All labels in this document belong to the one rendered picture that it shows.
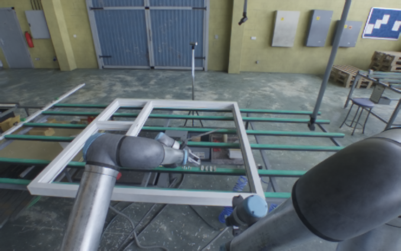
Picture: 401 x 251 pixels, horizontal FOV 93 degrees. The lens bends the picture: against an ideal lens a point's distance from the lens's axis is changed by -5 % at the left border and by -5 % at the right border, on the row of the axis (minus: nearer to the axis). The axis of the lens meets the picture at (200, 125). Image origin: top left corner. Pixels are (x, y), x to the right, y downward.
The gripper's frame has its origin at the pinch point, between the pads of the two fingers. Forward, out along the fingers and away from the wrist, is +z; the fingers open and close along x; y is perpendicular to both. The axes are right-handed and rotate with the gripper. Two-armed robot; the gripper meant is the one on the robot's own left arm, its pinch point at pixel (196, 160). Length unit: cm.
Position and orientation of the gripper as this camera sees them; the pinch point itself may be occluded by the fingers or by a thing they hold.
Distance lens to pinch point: 149.7
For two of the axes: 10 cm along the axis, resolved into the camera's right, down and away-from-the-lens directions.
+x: 0.0, 4.9, -8.7
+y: -6.2, 6.8, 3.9
